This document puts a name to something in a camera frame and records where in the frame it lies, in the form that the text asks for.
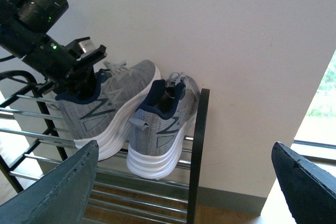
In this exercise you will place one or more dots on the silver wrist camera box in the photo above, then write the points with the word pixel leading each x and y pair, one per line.
pixel 81 46

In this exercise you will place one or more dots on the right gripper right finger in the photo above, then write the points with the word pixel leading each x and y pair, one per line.
pixel 309 190

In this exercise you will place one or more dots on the grey sneaker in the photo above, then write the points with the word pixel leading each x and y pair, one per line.
pixel 104 116
pixel 159 125

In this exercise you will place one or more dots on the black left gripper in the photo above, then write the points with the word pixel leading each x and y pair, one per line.
pixel 57 64

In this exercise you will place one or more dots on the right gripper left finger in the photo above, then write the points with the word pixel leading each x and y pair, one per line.
pixel 61 196

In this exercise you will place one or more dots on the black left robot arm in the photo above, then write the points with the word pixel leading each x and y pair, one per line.
pixel 24 27

